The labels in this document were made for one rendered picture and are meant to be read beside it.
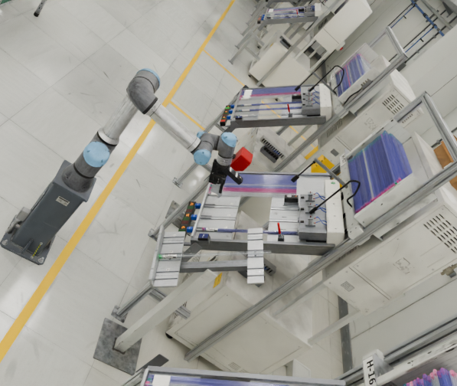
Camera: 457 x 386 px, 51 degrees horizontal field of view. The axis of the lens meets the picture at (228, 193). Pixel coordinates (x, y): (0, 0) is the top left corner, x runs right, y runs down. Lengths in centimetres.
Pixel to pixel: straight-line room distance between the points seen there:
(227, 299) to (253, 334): 29
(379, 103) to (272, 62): 346
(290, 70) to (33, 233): 492
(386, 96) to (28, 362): 274
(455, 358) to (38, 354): 183
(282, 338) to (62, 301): 122
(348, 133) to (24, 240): 231
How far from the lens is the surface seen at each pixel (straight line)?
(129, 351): 280
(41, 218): 259
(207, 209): 262
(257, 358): 297
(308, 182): 284
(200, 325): 282
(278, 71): 688
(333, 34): 674
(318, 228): 237
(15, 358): 251
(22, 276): 272
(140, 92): 211
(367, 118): 361
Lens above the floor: 215
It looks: 29 degrees down
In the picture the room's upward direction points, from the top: 47 degrees clockwise
